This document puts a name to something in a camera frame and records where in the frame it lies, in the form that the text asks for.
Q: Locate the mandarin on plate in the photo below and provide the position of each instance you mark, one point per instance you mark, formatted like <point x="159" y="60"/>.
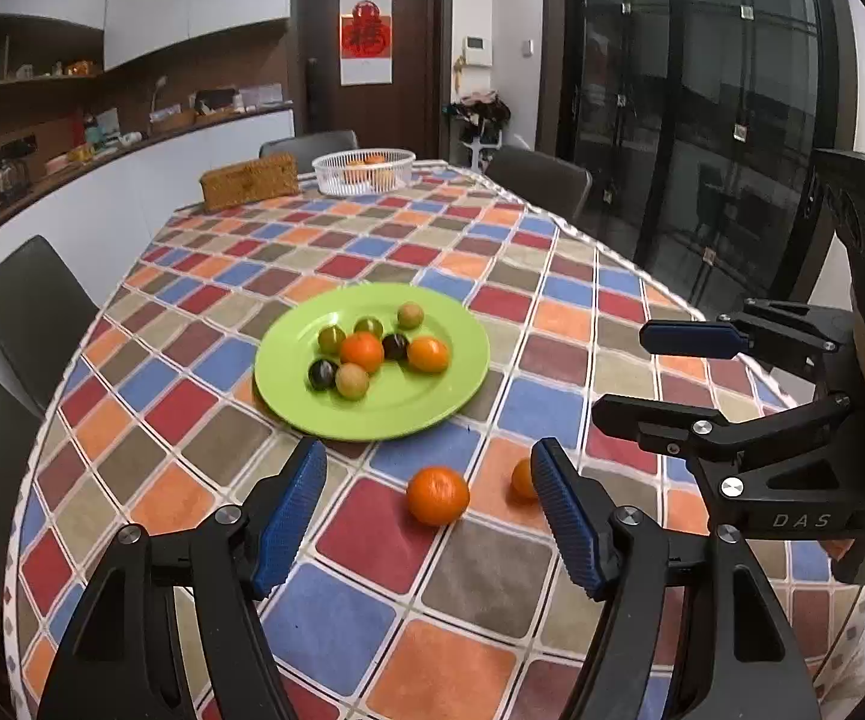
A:
<point x="364" y="350"/>

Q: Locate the dark chair far end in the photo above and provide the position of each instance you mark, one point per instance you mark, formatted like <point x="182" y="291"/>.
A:
<point x="308" y="148"/>

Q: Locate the dark green plum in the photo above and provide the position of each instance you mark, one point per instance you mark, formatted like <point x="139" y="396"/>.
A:
<point x="395" y="347"/>

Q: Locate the small orange mandarin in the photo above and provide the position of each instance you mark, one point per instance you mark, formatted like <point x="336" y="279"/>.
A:
<point x="521" y="481"/>

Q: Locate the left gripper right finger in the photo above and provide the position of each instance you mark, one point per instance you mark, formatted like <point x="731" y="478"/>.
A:
<point x="618" y="556"/>

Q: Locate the green yellow tomato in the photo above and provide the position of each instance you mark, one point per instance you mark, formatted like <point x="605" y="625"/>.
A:
<point x="330" y="339"/>

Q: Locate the green fruit back plate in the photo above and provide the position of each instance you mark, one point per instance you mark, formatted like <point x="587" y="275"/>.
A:
<point x="370" y="325"/>

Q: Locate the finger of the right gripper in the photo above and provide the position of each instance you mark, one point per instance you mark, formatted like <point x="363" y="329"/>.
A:
<point x="692" y="431"/>
<point x="725" y="337"/>

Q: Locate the dark brown door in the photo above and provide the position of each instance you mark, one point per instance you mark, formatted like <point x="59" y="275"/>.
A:
<point x="408" y="113"/>

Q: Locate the glass kettle on counter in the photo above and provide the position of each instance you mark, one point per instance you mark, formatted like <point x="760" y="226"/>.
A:
<point x="14" y="180"/>

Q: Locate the tan round fruit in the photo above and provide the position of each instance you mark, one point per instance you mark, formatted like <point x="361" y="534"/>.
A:
<point x="351" y="381"/>

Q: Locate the red poster on door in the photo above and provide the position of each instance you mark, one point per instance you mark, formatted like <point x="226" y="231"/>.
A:
<point x="366" y="42"/>

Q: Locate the colourful checkered tablecloth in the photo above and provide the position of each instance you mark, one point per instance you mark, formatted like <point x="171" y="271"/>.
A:
<point x="156" y="422"/>

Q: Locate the tan fruit back plate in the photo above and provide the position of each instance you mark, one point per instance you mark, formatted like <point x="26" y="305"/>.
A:
<point x="410" y="315"/>

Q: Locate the dark chair right side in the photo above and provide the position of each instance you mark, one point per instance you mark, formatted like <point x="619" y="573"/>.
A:
<point x="542" y="180"/>

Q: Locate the white wall intercom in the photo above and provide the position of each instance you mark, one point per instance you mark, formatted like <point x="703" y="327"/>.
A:
<point x="477" y="52"/>

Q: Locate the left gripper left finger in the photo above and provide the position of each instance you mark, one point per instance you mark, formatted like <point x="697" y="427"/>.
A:
<point x="239" y="555"/>

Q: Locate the oranges in basket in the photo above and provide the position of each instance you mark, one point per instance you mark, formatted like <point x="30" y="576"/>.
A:
<point x="369" y="169"/>

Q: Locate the white wire basket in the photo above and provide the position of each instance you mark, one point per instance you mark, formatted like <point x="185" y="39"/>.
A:
<point x="328" y="171"/>

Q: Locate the large orange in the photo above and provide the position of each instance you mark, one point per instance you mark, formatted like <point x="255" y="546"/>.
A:
<point x="428" y="355"/>

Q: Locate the dark purple plum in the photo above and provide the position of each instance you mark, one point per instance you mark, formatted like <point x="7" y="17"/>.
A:
<point x="322" y="374"/>

